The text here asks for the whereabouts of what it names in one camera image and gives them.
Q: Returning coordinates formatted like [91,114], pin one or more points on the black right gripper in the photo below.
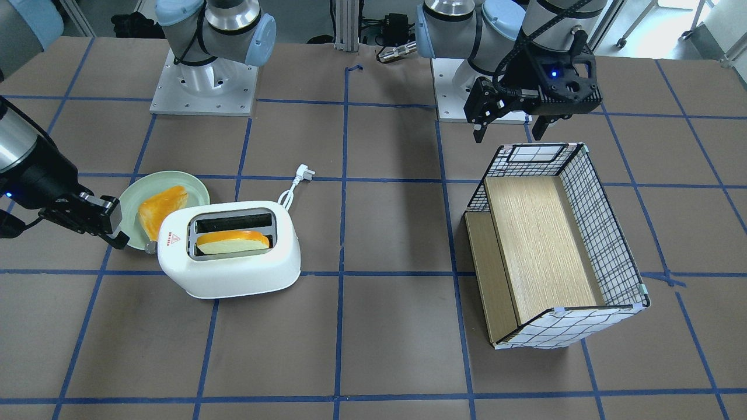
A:
[36,177]

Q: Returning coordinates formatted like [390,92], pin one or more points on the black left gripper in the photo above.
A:
[523,73]

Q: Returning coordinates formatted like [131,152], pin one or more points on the white two-slot toaster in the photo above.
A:
[234,274]

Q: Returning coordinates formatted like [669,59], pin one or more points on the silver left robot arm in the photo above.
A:
[485,32]

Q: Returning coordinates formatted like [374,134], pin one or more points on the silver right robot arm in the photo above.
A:
[34,173]

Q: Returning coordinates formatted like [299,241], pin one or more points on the toast slice in toaster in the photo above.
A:
[232,241]

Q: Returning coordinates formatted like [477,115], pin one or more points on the toast slice on plate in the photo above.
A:
[153,211]

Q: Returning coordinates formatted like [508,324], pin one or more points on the light green plate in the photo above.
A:
[148,186]

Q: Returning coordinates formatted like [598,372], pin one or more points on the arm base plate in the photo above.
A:
[452,80]
[221,88]

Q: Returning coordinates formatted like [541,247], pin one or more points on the wire grid wooden box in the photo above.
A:
[551,260]

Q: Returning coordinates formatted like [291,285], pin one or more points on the aluminium frame post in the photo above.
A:
[347,21]

